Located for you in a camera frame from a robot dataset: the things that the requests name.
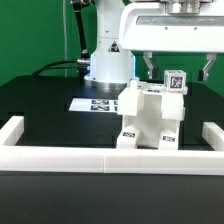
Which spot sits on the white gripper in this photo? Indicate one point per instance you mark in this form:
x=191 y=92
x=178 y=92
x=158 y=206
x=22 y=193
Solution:
x=161 y=26

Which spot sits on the white chair back piece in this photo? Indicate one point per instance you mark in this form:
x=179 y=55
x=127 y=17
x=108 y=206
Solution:
x=164 y=100

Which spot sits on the white chair seat piece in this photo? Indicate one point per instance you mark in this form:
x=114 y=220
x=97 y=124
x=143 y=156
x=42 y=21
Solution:
x=150 y=124

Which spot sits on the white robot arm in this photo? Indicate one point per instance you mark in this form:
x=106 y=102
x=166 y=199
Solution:
x=110 y=63

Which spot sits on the white marker sheet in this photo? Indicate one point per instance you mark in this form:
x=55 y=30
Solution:
x=93 y=105

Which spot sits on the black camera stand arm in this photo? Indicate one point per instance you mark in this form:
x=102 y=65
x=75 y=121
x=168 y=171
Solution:
x=77 y=7

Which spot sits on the white U-shaped fence frame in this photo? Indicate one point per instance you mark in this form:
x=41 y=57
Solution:
x=89 y=160

